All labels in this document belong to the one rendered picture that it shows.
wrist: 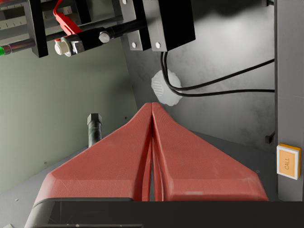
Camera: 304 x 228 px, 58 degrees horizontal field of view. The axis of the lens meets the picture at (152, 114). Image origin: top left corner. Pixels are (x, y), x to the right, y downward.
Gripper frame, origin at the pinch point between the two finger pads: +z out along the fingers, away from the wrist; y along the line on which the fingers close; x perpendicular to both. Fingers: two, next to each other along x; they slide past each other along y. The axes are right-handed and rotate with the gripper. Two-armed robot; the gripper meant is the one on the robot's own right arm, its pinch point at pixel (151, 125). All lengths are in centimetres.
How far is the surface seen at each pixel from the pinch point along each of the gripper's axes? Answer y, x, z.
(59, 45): 12.7, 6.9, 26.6
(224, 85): -16, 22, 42
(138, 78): 4, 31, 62
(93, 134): 8.1, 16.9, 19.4
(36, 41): 22.7, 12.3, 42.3
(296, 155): -20.7, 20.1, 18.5
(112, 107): 12, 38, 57
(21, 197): 29, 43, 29
